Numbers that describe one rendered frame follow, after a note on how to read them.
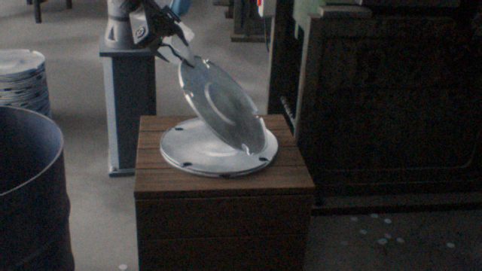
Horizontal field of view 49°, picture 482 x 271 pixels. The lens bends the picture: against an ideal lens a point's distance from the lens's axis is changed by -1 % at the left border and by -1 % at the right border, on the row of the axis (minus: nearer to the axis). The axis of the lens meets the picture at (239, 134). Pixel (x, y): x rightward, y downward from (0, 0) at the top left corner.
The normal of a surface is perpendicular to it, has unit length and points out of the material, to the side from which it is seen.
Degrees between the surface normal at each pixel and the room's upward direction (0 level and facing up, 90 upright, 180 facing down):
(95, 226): 0
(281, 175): 0
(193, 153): 0
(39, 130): 88
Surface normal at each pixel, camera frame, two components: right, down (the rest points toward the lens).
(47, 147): -0.65, 0.29
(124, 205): 0.04, -0.89
